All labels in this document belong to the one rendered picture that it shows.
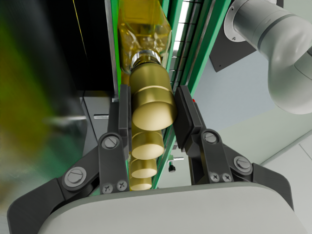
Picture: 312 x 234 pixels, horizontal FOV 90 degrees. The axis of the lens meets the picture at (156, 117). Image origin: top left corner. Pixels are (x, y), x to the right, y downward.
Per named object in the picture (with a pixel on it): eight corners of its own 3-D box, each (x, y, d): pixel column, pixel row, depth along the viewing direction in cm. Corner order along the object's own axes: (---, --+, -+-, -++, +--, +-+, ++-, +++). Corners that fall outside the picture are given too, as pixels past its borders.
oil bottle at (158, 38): (120, -20, 27) (114, 32, 13) (152, -17, 28) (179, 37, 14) (122, 17, 31) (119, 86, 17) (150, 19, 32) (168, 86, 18)
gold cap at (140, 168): (129, 138, 21) (130, 169, 19) (155, 137, 22) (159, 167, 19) (130, 151, 24) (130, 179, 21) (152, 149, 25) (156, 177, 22)
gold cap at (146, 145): (129, 109, 17) (130, 144, 14) (161, 109, 18) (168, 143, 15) (129, 128, 20) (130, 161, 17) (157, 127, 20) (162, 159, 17)
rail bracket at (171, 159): (164, 140, 70) (170, 170, 62) (180, 140, 72) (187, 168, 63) (163, 145, 73) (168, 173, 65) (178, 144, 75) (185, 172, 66)
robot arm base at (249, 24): (278, -30, 50) (325, -18, 38) (271, 26, 64) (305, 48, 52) (219, 3, 55) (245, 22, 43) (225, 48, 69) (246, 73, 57)
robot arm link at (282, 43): (310, 20, 45) (405, 65, 30) (262, 74, 59) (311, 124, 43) (280, 8, 42) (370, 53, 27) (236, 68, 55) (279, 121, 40)
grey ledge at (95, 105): (87, 77, 51) (81, 101, 44) (115, 77, 52) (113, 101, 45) (113, 178, 123) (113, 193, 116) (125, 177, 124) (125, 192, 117)
